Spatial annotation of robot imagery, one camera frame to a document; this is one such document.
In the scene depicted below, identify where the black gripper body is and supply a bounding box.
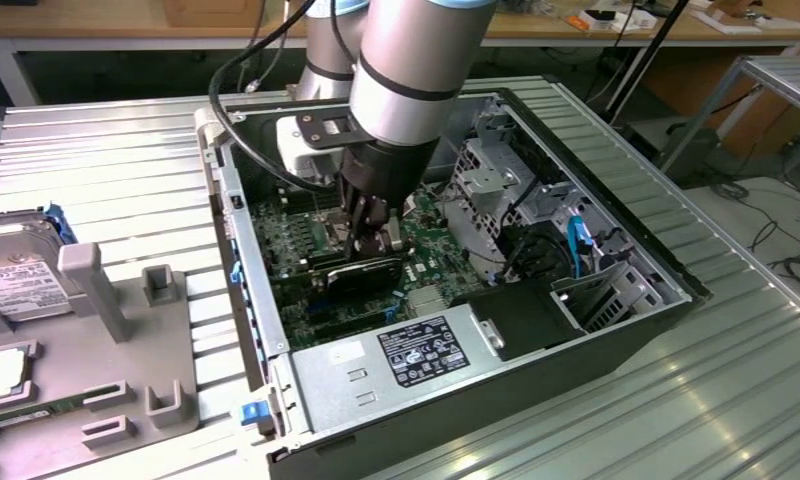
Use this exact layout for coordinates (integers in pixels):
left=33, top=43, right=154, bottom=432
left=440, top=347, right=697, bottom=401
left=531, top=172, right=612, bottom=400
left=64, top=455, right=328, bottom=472
left=336, top=134, right=445, bottom=209

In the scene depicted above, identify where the black NVIDIA graphics card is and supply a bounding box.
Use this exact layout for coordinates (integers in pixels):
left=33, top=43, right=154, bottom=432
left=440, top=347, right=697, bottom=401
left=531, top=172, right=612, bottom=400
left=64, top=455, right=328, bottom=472
left=305, top=252, right=406, bottom=306

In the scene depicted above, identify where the CPU socket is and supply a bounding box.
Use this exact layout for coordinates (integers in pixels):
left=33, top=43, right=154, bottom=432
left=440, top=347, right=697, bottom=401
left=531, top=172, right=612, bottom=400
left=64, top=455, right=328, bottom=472
left=318, top=209, right=352, bottom=246

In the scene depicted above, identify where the silver socket cover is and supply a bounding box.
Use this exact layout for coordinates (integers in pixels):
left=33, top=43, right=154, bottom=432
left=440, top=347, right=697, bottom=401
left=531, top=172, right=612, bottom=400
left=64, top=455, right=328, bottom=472
left=380, top=217, right=413, bottom=254

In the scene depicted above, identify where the green Dell motherboard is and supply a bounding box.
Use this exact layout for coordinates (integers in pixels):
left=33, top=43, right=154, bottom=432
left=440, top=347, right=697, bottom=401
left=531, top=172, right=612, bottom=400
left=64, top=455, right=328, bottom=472
left=245, top=189, right=492, bottom=351

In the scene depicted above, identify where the silver finned chipset heatsink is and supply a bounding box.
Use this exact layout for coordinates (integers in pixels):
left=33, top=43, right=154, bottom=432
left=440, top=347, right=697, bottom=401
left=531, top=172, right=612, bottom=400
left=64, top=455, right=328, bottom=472
left=405, top=287, right=452, bottom=311

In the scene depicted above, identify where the silver drive cage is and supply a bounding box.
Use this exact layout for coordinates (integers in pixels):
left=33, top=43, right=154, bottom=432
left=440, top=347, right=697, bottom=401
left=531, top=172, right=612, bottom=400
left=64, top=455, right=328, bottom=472
left=439, top=139, right=568, bottom=261

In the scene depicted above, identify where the black plastic disk bay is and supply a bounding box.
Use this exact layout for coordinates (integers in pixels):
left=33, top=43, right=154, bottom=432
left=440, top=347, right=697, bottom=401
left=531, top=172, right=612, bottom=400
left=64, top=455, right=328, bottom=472
left=449, top=287, right=588, bottom=361

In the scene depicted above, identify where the silver power supply unit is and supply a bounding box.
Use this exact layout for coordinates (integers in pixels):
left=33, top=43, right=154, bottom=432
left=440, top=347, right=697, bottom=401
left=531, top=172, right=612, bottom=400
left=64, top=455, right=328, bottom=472
left=289, top=304, right=508, bottom=436

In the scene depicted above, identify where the wooden desk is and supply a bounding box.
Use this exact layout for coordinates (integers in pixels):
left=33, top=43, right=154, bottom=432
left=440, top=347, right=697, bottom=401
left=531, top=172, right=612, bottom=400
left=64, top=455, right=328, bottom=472
left=0, top=0, right=800, bottom=51

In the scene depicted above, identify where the black open PC case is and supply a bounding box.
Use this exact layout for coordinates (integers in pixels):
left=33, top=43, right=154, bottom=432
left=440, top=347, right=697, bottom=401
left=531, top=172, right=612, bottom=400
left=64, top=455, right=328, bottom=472
left=192, top=87, right=715, bottom=480

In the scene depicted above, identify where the silver perforated disk bay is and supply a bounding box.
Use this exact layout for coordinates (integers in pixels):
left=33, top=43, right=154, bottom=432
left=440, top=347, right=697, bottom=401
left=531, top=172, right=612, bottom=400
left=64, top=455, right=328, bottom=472
left=549, top=259, right=692, bottom=334

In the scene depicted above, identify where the black equipment box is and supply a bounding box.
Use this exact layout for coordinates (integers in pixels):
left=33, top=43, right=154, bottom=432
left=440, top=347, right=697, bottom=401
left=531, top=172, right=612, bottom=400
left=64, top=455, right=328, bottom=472
left=623, top=117, right=721, bottom=174

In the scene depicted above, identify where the white orange box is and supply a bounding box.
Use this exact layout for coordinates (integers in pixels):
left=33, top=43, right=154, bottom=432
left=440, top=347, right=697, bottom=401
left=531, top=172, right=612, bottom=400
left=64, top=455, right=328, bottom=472
left=564, top=8, right=659, bottom=32

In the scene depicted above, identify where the black stand pole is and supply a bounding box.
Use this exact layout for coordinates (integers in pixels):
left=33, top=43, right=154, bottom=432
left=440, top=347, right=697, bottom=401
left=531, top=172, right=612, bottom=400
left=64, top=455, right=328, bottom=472
left=603, top=0, right=693, bottom=121

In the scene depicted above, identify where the grey parts rack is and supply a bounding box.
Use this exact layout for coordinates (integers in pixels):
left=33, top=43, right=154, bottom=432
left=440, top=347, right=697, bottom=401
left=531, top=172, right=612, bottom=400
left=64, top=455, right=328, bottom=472
left=0, top=242, right=201, bottom=480

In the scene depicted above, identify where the hard disk with blue carrier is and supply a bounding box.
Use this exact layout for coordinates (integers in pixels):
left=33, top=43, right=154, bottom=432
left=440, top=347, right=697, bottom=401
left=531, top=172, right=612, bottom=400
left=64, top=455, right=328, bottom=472
left=0, top=202, right=78, bottom=321

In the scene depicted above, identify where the green RAM stick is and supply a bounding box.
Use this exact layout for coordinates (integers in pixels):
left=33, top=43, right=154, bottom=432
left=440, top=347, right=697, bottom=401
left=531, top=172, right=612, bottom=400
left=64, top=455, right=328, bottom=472
left=0, top=384, right=118, bottom=429

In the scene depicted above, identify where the white flat box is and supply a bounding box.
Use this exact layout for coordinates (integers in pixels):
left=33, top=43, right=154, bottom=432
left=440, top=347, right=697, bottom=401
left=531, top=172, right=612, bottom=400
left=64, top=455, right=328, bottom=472
left=689, top=0, right=765, bottom=35

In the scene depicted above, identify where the metal slat side table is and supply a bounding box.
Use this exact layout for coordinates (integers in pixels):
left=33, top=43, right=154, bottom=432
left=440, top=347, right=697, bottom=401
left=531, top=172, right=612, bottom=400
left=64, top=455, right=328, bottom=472
left=656, top=53, right=800, bottom=176

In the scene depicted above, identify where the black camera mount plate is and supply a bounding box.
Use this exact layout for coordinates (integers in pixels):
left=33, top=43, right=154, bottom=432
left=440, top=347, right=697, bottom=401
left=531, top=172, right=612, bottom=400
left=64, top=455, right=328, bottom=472
left=290, top=112, right=362, bottom=150

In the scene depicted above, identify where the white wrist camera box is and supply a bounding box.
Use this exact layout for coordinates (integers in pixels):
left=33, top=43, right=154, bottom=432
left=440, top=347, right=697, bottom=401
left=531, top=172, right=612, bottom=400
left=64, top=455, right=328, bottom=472
left=276, top=115, right=349, bottom=179

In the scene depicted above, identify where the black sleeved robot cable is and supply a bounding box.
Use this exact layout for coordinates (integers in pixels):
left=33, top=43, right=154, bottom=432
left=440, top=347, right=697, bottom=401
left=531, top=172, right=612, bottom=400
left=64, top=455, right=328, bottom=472
left=209, top=0, right=358, bottom=196

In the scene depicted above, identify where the blue disk wire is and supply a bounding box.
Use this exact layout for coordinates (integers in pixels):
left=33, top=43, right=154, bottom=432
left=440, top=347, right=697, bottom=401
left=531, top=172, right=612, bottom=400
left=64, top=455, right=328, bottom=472
left=564, top=212, right=592, bottom=279

